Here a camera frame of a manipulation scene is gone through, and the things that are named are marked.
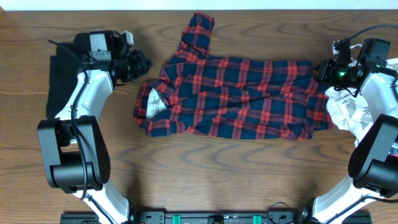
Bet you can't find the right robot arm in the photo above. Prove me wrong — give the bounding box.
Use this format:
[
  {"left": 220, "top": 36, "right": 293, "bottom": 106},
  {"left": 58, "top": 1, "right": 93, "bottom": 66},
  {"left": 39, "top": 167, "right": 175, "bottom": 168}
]
[{"left": 300, "top": 38, "right": 397, "bottom": 223}]

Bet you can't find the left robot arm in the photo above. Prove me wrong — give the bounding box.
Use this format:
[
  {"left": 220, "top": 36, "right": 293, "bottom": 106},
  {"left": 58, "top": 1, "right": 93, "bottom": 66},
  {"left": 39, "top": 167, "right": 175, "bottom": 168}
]
[{"left": 37, "top": 30, "right": 152, "bottom": 223}]

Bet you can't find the black folded garment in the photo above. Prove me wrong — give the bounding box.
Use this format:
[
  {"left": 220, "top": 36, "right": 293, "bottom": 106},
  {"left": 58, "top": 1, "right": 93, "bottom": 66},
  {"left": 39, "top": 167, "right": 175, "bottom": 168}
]
[{"left": 46, "top": 33, "right": 91, "bottom": 119}]

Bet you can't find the red navy plaid shirt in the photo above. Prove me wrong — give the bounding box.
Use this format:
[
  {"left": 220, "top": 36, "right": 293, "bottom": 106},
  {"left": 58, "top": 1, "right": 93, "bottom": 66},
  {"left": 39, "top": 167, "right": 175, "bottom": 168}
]
[{"left": 133, "top": 12, "right": 333, "bottom": 141}]

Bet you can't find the white fern print cloth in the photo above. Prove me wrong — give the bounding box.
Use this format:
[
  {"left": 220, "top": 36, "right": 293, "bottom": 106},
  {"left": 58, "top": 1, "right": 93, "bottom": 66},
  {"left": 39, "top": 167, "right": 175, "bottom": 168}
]
[{"left": 325, "top": 39, "right": 397, "bottom": 144}]

